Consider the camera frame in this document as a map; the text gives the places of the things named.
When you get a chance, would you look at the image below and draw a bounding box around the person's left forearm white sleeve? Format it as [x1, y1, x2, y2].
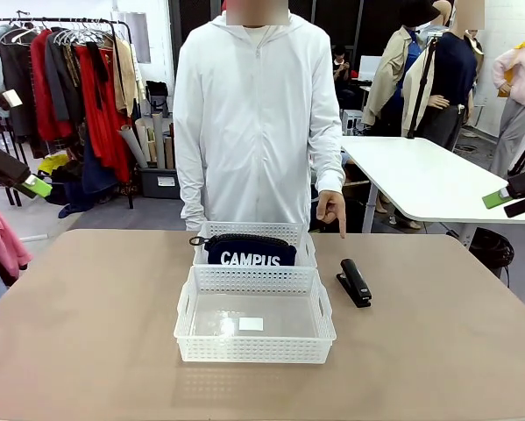
[309, 126, 346, 195]

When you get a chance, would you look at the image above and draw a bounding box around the dark brown coat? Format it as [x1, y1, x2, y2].
[0, 29, 39, 138]

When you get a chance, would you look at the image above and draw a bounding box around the black chair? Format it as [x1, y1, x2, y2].
[145, 79, 172, 120]

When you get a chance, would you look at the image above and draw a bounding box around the black cable coil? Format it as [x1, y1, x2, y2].
[466, 226, 516, 269]

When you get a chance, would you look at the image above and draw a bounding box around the dark blue denim pile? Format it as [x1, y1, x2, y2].
[57, 131, 119, 219]

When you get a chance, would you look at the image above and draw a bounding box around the navy CAMPUS pencil pouch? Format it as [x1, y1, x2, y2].
[188, 233, 298, 268]

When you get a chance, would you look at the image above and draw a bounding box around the brown cardboard tube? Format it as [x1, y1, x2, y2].
[162, 122, 176, 170]

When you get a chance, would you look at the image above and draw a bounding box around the black hanging scarf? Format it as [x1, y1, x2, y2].
[85, 40, 110, 111]

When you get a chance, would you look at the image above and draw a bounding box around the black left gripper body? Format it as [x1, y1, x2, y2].
[0, 146, 31, 189]

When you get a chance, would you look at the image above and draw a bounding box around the black metal clothes rack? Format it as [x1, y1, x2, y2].
[0, 17, 135, 211]

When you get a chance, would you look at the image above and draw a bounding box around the black stapler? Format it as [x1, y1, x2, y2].
[335, 258, 373, 310]

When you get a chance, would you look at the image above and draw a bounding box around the white table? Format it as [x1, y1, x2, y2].
[339, 135, 525, 247]

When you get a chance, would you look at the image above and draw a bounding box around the long red dress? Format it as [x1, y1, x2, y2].
[74, 42, 132, 184]

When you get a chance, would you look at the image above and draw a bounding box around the seated person in background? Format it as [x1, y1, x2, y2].
[330, 43, 356, 111]

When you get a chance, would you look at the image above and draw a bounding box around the red jacket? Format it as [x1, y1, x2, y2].
[28, 28, 74, 142]

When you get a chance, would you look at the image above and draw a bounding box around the person in white shirt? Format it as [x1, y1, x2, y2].
[173, 11, 346, 232]

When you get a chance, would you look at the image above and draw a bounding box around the person's left hand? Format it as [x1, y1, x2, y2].
[316, 189, 348, 239]

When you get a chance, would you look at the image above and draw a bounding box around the mannequin with beige trench coat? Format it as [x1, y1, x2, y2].
[360, 0, 452, 138]

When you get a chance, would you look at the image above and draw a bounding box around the white computer case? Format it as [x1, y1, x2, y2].
[341, 108, 365, 137]

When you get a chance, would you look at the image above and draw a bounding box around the beige hanging garment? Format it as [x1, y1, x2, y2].
[110, 36, 145, 118]

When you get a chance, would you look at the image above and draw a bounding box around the mannequin with navy top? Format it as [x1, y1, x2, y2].
[401, 0, 486, 153]

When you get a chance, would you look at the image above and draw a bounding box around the dark grey jacket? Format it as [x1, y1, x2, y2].
[44, 32, 87, 125]

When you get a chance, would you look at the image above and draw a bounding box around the grey paper roll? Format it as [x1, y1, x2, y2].
[118, 124, 150, 170]

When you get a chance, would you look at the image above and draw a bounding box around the black tripod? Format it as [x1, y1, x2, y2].
[408, 36, 439, 141]

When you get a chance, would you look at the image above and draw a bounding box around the grey storage bin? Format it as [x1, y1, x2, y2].
[136, 165, 182, 201]

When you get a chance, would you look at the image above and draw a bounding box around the yellow cloth item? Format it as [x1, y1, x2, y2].
[37, 153, 71, 175]

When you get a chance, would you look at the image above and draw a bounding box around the grey cardboard tube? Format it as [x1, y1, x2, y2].
[152, 112, 167, 170]

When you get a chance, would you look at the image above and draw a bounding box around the mannequin with pink sweater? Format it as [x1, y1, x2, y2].
[488, 24, 525, 180]

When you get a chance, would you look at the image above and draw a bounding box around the white perforated plastic basket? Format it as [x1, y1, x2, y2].
[192, 221, 318, 269]
[173, 265, 337, 365]

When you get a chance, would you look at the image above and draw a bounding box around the person's right forearm white sleeve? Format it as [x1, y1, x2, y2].
[173, 131, 207, 232]

